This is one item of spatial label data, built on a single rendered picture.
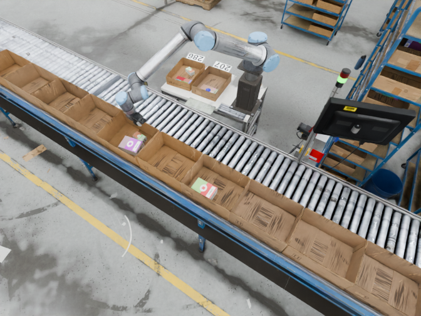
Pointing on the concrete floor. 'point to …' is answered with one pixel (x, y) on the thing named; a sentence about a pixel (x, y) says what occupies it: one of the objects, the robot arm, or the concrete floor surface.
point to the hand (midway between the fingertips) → (141, 125)
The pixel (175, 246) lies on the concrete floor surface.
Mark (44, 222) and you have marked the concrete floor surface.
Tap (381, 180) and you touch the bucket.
